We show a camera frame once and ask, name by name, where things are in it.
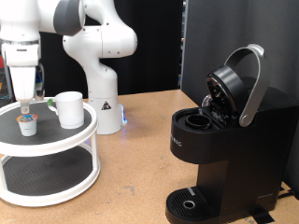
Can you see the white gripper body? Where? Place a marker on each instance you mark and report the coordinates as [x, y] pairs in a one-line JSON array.
[[23, 84]]

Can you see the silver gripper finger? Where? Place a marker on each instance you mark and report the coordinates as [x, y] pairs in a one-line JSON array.
[[25, 107]]

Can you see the white K-cup pod orange lid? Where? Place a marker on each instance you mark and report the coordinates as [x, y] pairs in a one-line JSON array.
[[27, 126]]

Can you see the black Keurig coffee machine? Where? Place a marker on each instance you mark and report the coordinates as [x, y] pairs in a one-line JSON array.
[[249, 149]]

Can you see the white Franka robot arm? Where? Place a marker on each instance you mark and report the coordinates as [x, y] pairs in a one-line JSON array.
[[99, 81]]

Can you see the white two-tier turntable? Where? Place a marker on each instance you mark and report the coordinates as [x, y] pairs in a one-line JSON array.
[[46, 146]]

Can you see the black curtain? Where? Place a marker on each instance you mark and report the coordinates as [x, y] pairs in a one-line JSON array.
[[149, 46]]

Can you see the dark grey partition panel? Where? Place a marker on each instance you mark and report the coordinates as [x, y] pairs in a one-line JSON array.
[[218, 31]]

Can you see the black tape strip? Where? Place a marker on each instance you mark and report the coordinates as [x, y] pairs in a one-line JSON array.
[[263, 216]]

